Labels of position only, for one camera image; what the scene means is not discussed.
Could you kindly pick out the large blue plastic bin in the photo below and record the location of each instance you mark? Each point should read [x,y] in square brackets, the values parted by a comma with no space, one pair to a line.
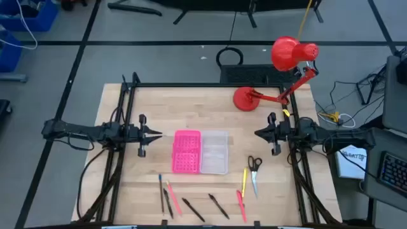
[44,19]

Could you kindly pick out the black pen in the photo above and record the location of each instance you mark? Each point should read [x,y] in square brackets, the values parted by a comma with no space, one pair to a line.
[193,209]
[168,205]
[218,206]

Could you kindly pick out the grey keyboard desk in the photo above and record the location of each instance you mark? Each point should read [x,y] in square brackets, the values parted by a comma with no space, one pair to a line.
[372,187]

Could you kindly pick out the red desk lamp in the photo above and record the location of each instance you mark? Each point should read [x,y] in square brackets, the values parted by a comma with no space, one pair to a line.
[246,99]

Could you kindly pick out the black perforated mat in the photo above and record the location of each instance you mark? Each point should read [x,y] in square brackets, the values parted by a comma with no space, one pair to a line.
[248,74]

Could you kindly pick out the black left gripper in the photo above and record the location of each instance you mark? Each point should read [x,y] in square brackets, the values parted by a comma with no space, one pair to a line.
[135,133]

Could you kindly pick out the black desk device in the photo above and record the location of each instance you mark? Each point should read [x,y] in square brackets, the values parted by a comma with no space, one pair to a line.
[402,71]

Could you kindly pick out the white printed box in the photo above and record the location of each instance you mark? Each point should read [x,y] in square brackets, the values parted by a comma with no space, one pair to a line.
[349,168]

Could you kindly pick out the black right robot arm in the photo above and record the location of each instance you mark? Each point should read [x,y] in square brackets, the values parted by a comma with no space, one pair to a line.
[334,135]

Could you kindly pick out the grey floor bar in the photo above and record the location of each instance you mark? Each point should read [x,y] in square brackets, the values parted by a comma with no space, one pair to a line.
[12,78]

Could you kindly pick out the grey side desk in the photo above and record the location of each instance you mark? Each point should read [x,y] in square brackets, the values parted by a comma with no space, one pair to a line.
[394,101]

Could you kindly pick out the thin pink pencil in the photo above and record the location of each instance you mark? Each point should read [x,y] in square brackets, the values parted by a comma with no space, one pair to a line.
[173,197]

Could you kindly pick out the pink highlighter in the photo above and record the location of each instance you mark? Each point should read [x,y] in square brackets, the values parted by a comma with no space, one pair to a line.
[241,205]

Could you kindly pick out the clear plastic box tray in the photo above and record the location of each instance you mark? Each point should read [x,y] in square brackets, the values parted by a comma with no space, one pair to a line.
[214,152]

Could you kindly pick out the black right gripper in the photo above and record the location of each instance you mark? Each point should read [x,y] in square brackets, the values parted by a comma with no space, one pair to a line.
[280,133]

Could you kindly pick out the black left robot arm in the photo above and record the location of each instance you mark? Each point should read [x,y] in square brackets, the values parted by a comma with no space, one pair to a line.
[79,129]

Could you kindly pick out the black chair base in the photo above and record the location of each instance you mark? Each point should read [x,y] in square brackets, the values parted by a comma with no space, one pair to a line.
[4,109]

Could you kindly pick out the black stand with legs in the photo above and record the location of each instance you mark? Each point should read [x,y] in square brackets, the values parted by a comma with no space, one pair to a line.
[222,4]

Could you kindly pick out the small blue plastic bin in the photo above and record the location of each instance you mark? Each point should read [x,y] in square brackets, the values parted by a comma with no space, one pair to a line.
[9,57]

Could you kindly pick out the pink perforated box lid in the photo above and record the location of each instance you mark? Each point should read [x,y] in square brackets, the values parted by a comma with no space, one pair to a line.
[186,151]

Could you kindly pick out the yellow plug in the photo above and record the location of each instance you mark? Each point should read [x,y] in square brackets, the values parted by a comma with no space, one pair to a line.
[332,117]

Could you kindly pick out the silver table edge bracket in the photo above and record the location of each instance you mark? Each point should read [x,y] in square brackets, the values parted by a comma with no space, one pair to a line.
[295,227]
[119,227]

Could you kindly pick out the backlit black keyboard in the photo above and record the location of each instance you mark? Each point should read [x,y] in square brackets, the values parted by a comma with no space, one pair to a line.
[394,171]

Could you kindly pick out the yellow highlighter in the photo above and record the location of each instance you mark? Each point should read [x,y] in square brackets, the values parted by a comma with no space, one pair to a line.
[244,183]

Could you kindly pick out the brown wooden pencil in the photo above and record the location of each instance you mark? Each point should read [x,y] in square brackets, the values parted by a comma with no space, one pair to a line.
[161,194]

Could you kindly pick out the black floor bar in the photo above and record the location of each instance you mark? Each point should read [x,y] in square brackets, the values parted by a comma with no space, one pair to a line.
[133,8]

